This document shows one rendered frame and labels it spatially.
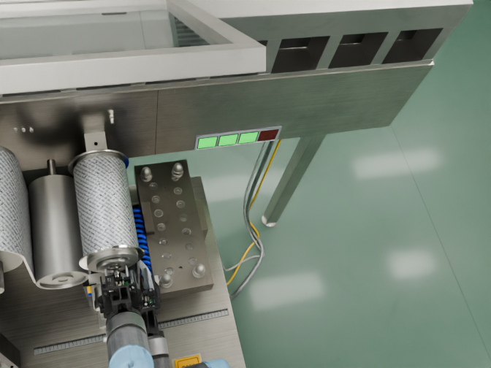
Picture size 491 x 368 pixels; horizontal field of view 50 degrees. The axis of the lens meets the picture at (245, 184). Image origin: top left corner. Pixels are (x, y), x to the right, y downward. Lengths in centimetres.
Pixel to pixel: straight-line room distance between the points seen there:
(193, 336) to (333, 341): 117
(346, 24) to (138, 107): 52
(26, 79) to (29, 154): 86
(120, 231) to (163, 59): 69
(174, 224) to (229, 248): 113
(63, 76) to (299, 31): 73
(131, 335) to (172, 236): 56
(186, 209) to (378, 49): 69
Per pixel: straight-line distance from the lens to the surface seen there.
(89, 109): 131
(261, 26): 119
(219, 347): 159
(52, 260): 131
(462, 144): 346
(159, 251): 152
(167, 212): 156
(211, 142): 151
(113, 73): 60
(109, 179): 129
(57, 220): 134
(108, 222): 124
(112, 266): 126
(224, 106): 138
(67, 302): 162
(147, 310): 133
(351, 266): 279
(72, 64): 60
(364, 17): 128
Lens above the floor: 245
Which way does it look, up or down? 61 degrees down
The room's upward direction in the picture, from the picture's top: 20 degrees clockwise
